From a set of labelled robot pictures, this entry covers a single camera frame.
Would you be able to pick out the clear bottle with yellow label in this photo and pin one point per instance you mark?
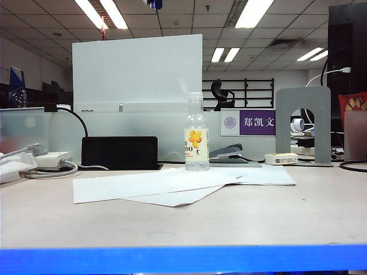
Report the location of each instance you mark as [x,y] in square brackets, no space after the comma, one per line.
[196,143]

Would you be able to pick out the grey stapler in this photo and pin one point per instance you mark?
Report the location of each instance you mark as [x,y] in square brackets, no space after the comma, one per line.
[226,150]

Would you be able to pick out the frosted glass desk partition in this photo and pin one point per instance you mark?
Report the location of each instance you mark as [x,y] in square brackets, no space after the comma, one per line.
[137,124]

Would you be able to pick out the black office chair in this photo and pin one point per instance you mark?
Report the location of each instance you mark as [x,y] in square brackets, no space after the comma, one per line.
[217,88]

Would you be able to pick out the black rectangular box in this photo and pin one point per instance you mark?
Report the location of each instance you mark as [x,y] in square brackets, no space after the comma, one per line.
[119,152]

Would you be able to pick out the large white paper sheet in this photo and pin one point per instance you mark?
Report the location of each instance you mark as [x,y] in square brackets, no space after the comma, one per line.
[129,184]

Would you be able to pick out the purple and white name sign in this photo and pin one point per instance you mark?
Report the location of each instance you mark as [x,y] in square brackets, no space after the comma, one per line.
[257,122]

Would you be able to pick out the large white board panel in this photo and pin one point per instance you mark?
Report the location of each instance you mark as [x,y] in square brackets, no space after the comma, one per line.
[137,71]

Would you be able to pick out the short ceiling light tube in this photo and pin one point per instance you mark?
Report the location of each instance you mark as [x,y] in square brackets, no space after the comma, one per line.
[231,55]
[217,55]

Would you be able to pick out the white and cream power adapter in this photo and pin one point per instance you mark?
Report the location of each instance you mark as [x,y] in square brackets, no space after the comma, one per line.
[280,159]

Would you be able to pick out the grey metal arched bookend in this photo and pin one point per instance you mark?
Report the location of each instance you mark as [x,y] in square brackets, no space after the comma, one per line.
[283,129]

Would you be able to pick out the small white desk fan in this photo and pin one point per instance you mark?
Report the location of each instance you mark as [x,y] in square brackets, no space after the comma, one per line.
[297,126]

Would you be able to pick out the blue table edge strip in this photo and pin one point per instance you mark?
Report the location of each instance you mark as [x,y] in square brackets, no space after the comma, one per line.
[183,257]

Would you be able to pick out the white power strip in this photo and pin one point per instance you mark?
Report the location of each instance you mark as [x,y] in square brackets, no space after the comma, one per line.
[54,158]

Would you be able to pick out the red hanging ornament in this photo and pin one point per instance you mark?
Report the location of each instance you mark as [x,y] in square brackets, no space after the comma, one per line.
[103,32]

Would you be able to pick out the black clamp block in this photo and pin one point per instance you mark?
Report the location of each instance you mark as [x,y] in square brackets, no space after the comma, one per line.
[51,108]

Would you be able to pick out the long ceiling light tube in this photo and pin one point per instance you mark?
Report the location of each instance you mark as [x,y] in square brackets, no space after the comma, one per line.
[114,14]
[91,14]

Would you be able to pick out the wide ceiling light panel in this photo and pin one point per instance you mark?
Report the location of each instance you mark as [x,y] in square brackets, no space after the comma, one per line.
[253,14]

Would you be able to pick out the grey white plug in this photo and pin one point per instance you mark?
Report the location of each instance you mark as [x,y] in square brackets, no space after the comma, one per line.
[38,149]

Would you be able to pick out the slanted ceiling light tube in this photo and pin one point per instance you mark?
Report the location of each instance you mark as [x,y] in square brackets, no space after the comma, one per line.
[319,55]
[310,54]

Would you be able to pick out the frosted pinkish panel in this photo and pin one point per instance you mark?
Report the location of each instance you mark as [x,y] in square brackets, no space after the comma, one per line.
[355,137]

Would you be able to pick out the blue triangular trophy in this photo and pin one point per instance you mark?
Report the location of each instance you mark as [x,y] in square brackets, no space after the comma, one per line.
[17,90]

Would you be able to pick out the red cushion with gold print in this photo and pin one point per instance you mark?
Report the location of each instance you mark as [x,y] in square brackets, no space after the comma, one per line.
[354,102]

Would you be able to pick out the tall black cabinet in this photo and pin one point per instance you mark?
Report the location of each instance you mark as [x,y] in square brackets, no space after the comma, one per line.
[344,43]

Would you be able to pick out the black wall shelf rack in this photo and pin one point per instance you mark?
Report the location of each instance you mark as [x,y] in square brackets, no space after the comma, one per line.
[245,91]

